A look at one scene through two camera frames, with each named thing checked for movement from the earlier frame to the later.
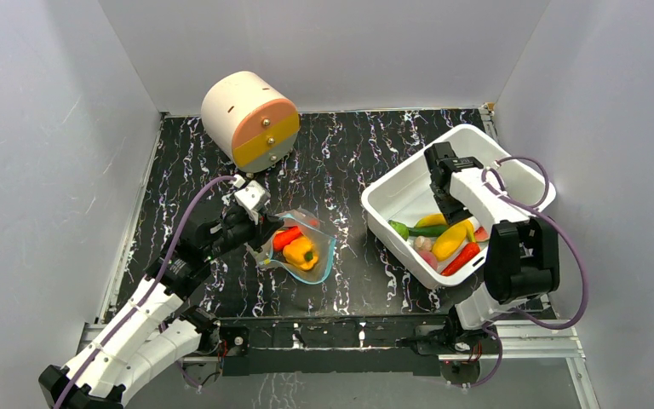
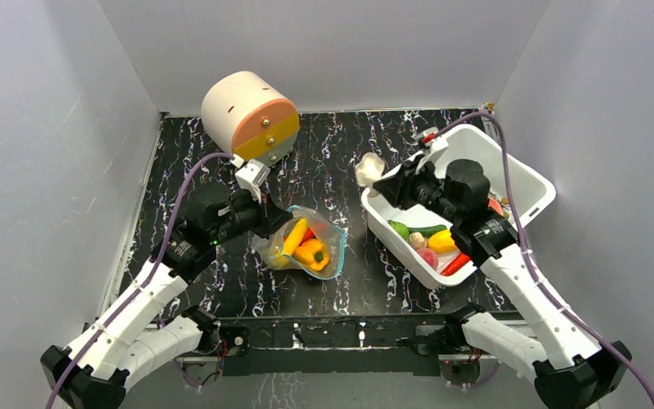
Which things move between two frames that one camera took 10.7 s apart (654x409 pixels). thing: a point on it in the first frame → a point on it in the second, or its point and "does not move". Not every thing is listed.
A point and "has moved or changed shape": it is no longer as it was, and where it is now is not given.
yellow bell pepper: x=301 y=252 has moved or changed shape
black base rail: x=331 y=346 does not move
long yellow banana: x=439 y=219 → x=292 y=238
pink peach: x=430 y=257 does not move
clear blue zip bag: x=300 y=248 has moved or changed shape
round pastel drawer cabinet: x=250 y=121 does not move
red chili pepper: x=469 y=251 does not move
